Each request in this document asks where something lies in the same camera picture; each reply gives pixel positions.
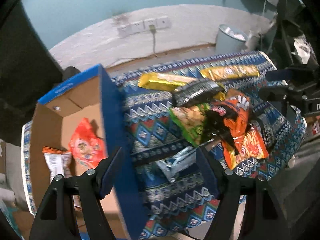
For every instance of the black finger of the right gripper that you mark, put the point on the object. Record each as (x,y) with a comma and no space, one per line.
(289,74)

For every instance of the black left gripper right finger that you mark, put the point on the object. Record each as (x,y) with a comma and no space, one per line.
(263,217)

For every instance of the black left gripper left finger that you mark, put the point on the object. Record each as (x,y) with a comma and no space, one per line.
(55,218)

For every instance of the red biscuit snack bag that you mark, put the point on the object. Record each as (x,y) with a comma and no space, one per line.
(87,149)

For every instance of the orange chips bag with label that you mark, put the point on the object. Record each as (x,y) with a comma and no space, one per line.
(58,161)

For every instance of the yellow cracker snack pack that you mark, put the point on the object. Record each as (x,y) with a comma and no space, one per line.
(223,73)

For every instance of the long gold snack pack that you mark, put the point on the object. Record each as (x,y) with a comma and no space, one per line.
(164,82)

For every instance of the red fries snack bag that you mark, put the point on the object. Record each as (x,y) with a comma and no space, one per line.
(251,144)

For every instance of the orange black chips bag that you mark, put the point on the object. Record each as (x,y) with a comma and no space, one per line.
(227,119)

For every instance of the pale blue waste bin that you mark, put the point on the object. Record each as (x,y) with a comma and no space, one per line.
(230,40)

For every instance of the silver foil snack pack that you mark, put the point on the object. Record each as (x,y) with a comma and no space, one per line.
(177,163)

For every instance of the blue patterned tablecloth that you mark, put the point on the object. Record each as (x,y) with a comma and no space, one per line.
(151,133)

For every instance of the blue cardboard box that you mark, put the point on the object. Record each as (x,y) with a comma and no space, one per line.
(90,94)

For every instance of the black cylindrical device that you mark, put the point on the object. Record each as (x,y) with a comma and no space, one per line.
(69,72)

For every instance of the green pea snack bag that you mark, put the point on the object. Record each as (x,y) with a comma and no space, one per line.
(191,121)

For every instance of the black snack bag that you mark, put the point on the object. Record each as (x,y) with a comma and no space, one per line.
(196,92)

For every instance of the white wall socket strip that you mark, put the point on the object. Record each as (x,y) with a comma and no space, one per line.
(162,22)

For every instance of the grey plug with cable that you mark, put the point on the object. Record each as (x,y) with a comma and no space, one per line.
(152,30)

